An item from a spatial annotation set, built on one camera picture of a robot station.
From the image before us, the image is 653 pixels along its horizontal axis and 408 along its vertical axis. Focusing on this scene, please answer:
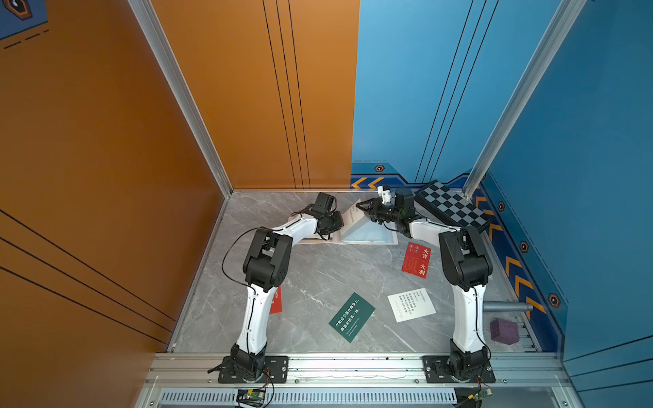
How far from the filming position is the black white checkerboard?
42.2 inches

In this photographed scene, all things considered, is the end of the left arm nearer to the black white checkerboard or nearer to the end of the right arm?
the end of the right arm

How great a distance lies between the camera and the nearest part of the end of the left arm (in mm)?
812

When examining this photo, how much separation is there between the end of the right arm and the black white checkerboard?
1.06 ft
